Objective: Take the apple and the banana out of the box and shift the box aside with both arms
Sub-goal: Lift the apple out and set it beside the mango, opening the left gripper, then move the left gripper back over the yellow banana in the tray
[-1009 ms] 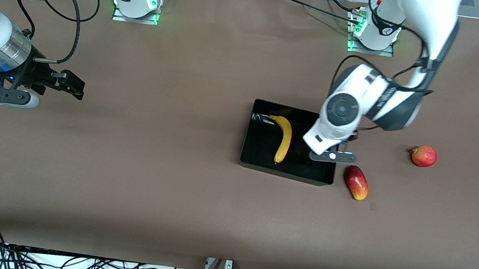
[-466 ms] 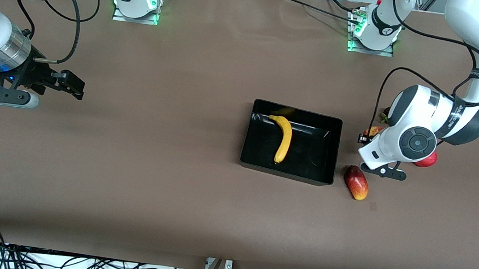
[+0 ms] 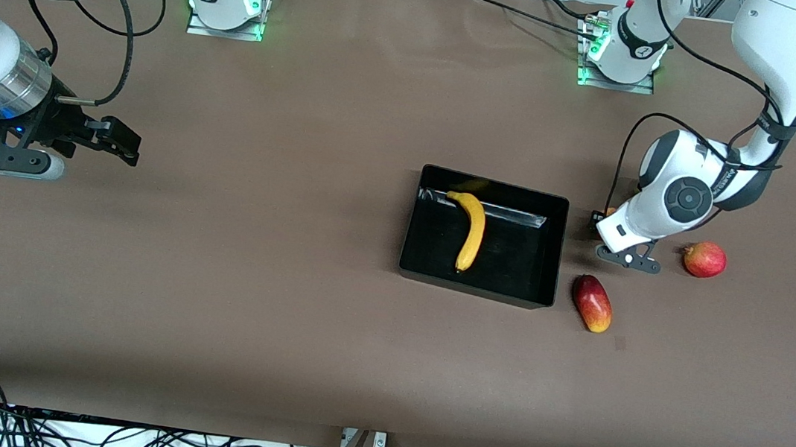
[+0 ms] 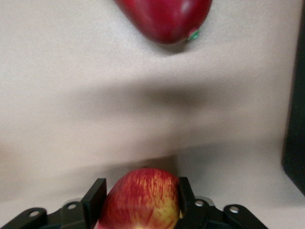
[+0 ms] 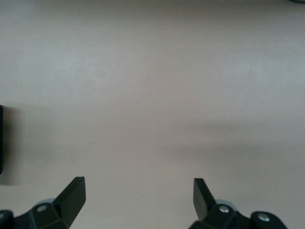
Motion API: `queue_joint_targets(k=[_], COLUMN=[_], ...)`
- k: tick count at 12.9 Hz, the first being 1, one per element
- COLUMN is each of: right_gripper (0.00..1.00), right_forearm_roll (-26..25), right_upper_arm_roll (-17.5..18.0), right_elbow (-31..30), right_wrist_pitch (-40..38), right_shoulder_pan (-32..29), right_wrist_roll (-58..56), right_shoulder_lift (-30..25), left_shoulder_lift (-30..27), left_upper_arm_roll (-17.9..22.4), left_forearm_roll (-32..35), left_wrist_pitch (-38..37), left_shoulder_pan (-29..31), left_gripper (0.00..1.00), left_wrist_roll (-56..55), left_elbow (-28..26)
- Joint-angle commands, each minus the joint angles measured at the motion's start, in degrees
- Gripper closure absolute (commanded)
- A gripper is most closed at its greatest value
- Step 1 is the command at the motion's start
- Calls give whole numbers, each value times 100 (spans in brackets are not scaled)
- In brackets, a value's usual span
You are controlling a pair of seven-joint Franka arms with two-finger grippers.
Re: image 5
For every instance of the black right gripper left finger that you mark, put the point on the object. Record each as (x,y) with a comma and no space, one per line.
(71,202)

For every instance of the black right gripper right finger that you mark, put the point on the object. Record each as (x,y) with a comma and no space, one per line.
(202,202)

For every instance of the black rectangular plastic tray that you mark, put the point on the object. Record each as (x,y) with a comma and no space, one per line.
(1,140)

